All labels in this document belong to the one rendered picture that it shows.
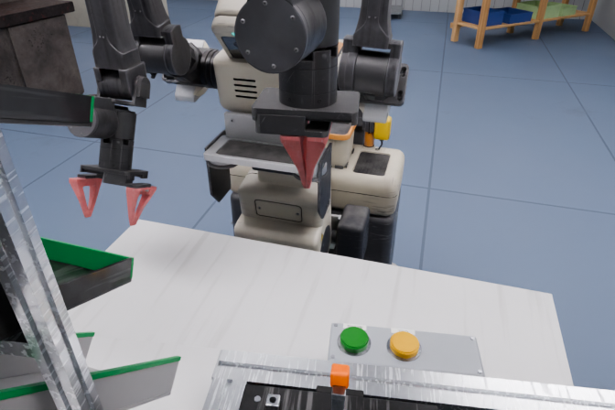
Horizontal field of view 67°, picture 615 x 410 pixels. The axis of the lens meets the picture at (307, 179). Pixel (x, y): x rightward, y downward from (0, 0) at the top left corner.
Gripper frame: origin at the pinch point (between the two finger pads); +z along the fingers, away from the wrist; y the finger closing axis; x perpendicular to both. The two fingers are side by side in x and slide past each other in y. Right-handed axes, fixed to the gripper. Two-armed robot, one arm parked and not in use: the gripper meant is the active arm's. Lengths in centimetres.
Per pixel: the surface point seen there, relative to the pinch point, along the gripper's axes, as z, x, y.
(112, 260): 3.7, -11.9, -17.1
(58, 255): 4.4, -11.1, -23.3
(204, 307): 37.3, 16.2, -21.1
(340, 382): 17.5, -11.5, 5.2
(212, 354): 37.5, 6.4, -16.4
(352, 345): 26.5, 1.5, 6.2
